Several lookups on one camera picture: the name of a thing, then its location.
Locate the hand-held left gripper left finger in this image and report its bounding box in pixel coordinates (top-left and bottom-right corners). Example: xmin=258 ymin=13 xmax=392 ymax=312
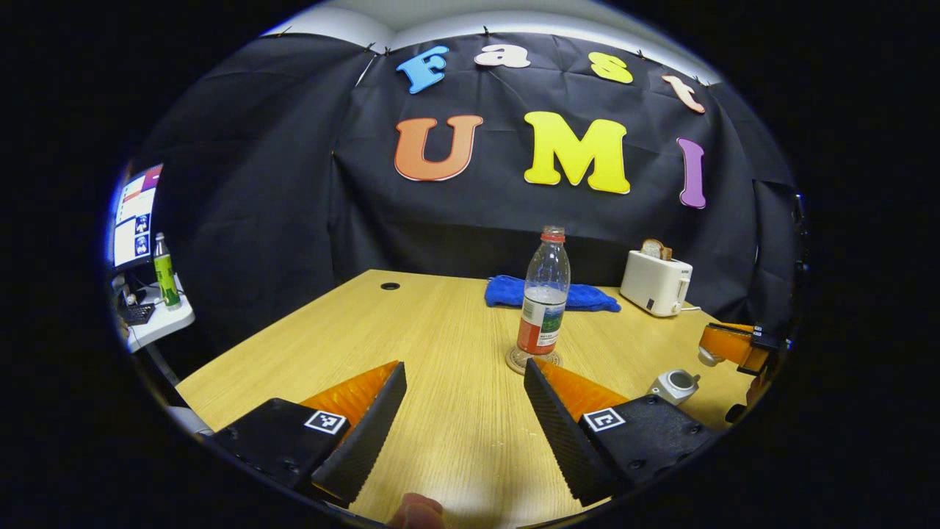
xmin=211 ymin=360 xmax=408 ymax=508

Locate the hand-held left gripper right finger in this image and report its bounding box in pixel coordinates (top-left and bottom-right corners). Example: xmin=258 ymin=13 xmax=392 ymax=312
xmin=523 ymin=357 xmax=719 ymax=508

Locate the white ceramic teacup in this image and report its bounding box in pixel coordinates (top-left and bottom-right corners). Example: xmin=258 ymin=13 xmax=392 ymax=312
xmin=647 ymin=369 xmax=701 ymax=406

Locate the round wooden coaster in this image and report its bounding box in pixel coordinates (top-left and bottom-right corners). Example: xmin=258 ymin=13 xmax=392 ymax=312
xmin=505 ymin=345 xmax=563 ymax=376

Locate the clear plastic water bottle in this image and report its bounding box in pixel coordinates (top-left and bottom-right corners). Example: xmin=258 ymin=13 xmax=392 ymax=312
xmin=516 ymin=226 xmax=571 ymax=356

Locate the green drink bottle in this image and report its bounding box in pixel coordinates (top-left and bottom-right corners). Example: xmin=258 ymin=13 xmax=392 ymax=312
xmin=153 ymin=233 xmax=181 ymax=309

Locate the white toaster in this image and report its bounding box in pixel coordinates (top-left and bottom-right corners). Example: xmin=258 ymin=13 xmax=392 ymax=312
xmin=619 ymin=250 xmax=694 ymax=318

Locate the blue folded towel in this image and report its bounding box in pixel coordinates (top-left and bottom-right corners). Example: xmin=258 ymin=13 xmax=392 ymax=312
xmin=484 ymin=275 xmax=622 ymax=313

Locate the white side table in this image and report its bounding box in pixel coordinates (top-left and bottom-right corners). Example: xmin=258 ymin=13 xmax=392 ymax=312
xmin=117 ymin=276 xmax=196 ymax=353

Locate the computer monitor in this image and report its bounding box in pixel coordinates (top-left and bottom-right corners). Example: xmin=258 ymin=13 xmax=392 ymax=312
xmin=110 ymin=163 xmax=164 ymax=271

